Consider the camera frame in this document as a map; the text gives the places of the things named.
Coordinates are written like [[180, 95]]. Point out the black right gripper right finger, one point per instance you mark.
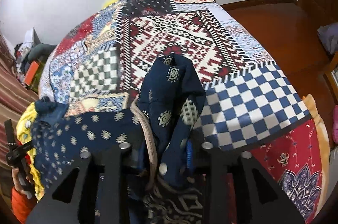
[[236, 188]]

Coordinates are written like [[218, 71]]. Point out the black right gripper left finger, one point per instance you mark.
[[72, 199]]

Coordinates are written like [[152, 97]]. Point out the navy patterned hooded garment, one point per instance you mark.
[[157, 124]]

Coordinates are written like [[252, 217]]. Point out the orange sleeve forearm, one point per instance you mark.
[[21, 205]]

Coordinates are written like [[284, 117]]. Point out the person's left hand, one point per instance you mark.
[[18, 178]]

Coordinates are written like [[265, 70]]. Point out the orange plush blanket edge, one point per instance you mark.
[[324, 147]]

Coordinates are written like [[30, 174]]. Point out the orange box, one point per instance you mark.
[[30, 74]]

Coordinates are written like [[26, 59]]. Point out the dark grey cushion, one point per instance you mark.
[[40, 50]]

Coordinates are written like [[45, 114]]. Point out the colourful patchwork bedspread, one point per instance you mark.
[[250, 105]]

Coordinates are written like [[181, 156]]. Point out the grey purple cloth on floor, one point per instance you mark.
[[328, 36]]

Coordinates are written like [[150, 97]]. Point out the yellow fluffy pillow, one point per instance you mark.
[[108, 2]]

